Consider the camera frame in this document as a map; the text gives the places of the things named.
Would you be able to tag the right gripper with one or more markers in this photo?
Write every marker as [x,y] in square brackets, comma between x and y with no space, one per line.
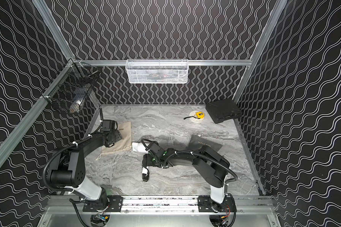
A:
[146,159]

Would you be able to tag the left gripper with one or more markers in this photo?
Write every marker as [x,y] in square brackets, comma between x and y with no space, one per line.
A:
[101,120]

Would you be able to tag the dark grey hair dryer bag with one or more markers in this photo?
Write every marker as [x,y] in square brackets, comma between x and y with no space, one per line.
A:
[197,142]

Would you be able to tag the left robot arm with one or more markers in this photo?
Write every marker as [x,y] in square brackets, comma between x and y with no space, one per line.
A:
[65,171]

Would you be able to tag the item in black basket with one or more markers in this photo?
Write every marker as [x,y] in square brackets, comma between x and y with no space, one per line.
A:
[75,107]

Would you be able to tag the white round coaster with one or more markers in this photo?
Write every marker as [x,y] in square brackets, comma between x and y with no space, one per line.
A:
[193,118]

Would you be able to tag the yellow tape measure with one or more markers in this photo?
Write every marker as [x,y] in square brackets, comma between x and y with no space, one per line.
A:
[199,115]

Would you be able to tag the black hard case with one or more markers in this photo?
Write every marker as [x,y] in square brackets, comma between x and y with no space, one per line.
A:
[223,110]

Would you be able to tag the black wire wall basket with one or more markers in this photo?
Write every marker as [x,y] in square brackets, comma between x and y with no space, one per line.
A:
[79,81]

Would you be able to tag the white mesh wall basket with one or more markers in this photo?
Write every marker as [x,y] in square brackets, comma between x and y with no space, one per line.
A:
[157,71]

